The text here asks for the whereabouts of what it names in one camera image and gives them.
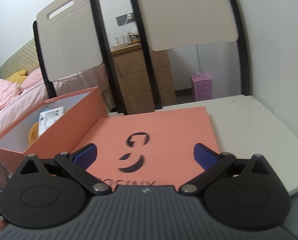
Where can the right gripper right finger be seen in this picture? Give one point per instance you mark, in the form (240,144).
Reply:
(213,164)

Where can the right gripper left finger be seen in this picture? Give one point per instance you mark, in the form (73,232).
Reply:
(73,166)

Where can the orange shoe box base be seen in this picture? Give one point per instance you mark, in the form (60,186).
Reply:
(84,109)

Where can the white labelled cardboard box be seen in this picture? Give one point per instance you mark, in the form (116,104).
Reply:
(48,117)

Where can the brown bear plush toy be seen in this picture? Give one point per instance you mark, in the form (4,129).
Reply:
(33,133)

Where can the orange JOSINY box lid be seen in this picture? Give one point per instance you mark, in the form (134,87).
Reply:
(149,149)

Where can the clutter on cabinet top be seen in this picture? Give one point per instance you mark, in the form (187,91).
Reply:
(128,38)

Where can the small pink carton box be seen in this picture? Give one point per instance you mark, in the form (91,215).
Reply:
(201,87)

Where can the pink bed with bedding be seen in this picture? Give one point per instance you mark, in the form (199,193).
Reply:
(15,103)

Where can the pink pillow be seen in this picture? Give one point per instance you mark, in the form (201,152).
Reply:
(32,80)

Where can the yellow plush on bed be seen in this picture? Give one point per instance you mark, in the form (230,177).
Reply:
(18,77)

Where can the wooden bedside drawer cabinet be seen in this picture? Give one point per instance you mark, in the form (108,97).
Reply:
(134,81)

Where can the beige quilted headboard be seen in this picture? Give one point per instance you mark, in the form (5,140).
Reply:
(24,59)

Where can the left beige folding chair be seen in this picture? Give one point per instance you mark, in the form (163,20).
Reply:
(70,37)

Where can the beige folding chair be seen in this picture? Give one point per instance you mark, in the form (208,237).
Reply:
(241,124)
(70,37)

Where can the right beige folding chair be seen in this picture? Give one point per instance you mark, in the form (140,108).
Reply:
(241,124)

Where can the wall power socket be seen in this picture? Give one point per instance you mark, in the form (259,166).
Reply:
(125,19)

